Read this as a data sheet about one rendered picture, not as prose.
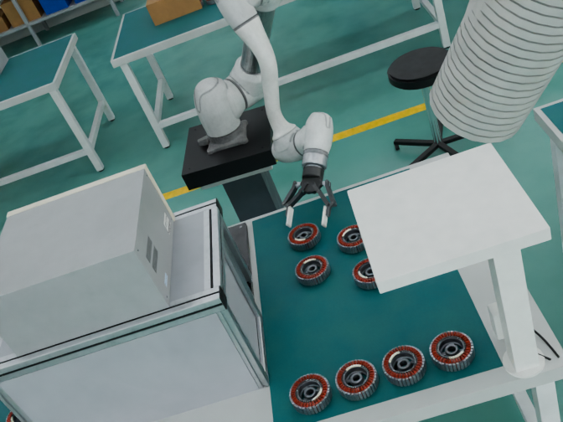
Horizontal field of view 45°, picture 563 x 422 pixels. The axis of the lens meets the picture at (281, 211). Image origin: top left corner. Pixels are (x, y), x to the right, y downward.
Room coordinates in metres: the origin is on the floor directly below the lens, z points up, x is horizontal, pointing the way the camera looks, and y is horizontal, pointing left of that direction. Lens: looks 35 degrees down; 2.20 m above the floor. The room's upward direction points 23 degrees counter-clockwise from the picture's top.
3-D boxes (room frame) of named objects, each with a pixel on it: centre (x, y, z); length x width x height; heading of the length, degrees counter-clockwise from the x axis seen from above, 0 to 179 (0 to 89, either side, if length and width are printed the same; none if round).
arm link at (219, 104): (2.61, 0.07, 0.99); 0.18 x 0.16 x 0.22; 118
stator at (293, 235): (1.84, -0.04, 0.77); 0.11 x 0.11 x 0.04
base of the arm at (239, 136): (2.61, 0.11, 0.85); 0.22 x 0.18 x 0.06; 79
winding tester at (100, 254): (1.57, 0.54, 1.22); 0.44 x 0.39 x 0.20; 82
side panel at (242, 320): (1.44, 0.22, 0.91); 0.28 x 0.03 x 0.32; 172
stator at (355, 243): (1.72, -0.18, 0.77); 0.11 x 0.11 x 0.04
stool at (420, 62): (3.04, -0.96, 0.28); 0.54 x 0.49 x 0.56; 172
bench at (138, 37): (4.67, -0.51, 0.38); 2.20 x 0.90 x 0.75; 82
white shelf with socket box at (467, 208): (1.18, -0.33, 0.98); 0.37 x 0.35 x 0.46; 82
